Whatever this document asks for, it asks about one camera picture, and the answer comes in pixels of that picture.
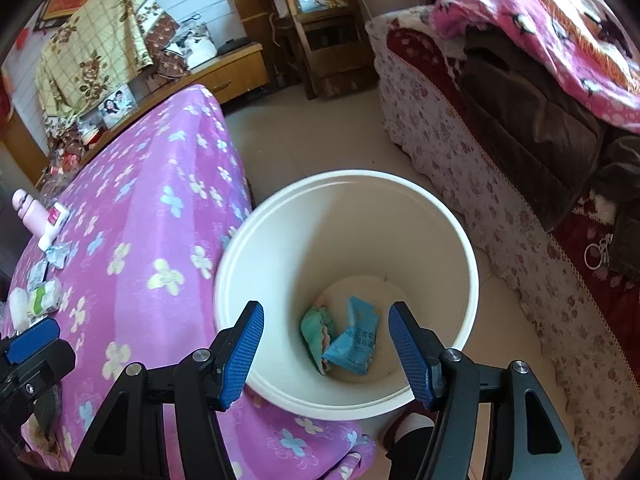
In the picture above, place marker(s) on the white rounded item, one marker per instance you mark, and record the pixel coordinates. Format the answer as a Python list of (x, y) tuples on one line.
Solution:
[(17, 307)]

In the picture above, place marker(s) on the pink printed blanket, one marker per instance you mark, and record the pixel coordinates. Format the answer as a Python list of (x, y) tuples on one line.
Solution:
[(540, 35)]

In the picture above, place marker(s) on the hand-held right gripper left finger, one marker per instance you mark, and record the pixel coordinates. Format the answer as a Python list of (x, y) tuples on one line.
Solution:
[(242, 360)]

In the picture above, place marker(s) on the white plastic bucket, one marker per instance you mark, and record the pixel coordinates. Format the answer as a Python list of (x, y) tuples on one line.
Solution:
[(350, 220)]

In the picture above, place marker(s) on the pink bottle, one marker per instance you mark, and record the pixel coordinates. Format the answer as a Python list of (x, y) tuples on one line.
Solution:
[(27, 210)]

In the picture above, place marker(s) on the wooden chair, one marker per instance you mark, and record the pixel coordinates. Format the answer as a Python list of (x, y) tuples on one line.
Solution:
[(320, 45)]

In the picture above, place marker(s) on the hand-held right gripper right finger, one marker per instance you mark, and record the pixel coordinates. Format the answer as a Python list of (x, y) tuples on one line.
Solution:
[(410, 355)]

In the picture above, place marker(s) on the framed photo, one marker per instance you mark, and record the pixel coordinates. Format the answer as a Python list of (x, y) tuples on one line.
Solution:
[(117, 105)]

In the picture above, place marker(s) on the pile of plastic bags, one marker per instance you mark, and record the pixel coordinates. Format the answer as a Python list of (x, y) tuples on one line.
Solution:
[(62, 170)]

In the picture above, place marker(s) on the silver white packet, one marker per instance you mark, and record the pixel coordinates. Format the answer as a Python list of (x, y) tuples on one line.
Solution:
[(38, 275)]

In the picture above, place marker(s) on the small crumpled silver wrapper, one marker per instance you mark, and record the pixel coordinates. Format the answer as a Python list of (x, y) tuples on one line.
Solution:
[(59, 254)]

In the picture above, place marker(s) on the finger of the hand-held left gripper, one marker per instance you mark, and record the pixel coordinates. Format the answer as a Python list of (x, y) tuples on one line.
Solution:
[(47, 410), (30, 340)]

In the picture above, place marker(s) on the floral bed sheet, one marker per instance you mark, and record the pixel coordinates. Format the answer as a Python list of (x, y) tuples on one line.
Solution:
[(500, 220)]

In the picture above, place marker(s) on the person's leg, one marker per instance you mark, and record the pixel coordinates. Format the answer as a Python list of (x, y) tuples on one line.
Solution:
[(407, 440)]

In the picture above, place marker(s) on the wooden cabinet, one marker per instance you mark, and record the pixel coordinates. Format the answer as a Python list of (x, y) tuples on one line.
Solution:
[(230, 77)]

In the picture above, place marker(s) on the brown patterned bag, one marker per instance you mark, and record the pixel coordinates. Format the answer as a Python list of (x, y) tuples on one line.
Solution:
[(167, 47)]

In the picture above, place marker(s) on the white tube with red label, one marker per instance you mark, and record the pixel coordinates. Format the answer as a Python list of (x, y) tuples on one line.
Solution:
[(54, 222)]

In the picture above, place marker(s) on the blue snack packet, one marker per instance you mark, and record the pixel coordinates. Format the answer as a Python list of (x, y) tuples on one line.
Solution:
[(350, 345)]

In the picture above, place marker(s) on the yellow floral cloth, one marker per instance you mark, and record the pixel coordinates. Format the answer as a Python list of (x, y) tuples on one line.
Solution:
[(90, 50)]

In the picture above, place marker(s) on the green white packet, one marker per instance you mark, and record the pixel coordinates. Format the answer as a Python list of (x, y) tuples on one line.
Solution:
[(45, 299)]

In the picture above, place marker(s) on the brown cloth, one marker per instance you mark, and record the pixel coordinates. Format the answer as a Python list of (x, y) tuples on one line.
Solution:
[(525, 120)]

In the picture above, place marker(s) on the pink floral tablecloth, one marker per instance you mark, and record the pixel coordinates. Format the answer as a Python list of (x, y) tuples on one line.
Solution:
[(150, 210)]

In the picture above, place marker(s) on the dark red floral blanket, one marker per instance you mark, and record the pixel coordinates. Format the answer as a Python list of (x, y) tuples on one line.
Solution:
[(600, 280)]

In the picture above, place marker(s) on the green wrapper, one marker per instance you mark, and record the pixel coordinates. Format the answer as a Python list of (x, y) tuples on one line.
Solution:
[(315, 332)]

